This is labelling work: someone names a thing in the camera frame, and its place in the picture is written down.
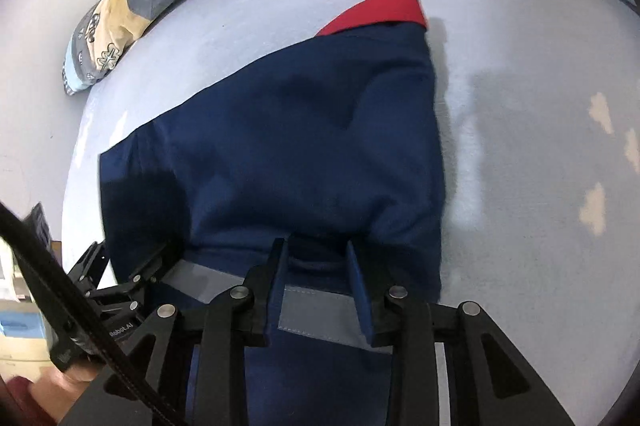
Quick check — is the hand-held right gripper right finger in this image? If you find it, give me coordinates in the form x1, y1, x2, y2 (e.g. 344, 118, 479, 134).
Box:
345, 239, 576, 426

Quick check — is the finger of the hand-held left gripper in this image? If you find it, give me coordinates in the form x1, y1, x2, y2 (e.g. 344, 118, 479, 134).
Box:
67, 241, 109, 298
97, 244, 173, 322

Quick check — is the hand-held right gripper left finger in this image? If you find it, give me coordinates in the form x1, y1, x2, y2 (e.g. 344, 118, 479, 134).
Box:
57, 237, 289, 426

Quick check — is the navy jacket with red collar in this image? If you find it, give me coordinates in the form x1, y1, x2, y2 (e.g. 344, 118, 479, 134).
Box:
97, 0, 448, 426

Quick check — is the person's left hand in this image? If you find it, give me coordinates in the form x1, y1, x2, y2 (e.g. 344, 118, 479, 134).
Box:
27, 358, 103, 424

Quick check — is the dark box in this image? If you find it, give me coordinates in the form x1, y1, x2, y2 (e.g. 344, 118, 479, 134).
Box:
24, 202, 53, 257

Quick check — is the beige furniture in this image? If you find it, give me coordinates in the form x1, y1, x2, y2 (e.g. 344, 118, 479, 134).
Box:
0, 239, 53, 379

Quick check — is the light blue bed sheet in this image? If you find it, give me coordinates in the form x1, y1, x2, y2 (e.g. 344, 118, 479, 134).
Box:
62, 0, 640, 426

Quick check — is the black cable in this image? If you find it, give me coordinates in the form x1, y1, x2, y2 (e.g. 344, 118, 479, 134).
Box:
0, 202, 178, 426

